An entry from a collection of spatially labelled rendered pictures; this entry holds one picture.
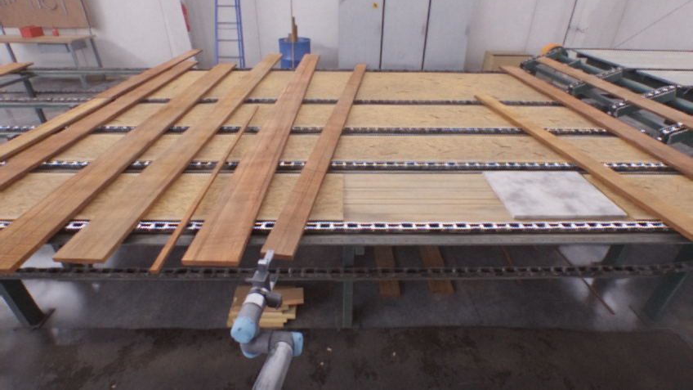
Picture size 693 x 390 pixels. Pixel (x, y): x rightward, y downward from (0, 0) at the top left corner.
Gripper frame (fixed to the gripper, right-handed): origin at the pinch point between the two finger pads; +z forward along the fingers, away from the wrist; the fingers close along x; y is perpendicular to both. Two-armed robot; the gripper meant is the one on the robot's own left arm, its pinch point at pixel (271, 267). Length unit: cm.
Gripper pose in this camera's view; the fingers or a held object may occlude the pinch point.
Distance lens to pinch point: 147.4
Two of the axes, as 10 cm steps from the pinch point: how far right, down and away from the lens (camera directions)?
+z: 1.4, -4.9, 8.6
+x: -0.1, 8.7, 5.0
